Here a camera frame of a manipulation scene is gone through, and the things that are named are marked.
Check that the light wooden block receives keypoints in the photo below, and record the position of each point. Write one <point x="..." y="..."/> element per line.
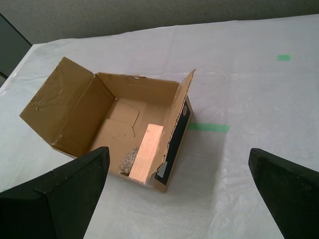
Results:
<point x="147" y="154"/>

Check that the brown cardboard box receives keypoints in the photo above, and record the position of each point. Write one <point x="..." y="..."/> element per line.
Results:
<point x="87" y="112"/>

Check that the dark grey cabinet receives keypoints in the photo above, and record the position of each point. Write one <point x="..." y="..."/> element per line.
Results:
<point x="10" y="49"/>

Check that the speckled pinkish granite rock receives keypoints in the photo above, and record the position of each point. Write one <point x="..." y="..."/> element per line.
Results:
<point x="128" y="161"/>

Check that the long green tape strip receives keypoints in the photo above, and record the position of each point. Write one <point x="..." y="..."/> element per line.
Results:
<point x="209" y="127"/>

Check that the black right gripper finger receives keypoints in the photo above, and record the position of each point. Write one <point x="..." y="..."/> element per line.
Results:
<point x="294" y="194"/>
<point x="54" y="204"/>

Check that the small green tape mark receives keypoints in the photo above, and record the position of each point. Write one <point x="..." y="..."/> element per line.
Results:
<point x="284" y="57"/>

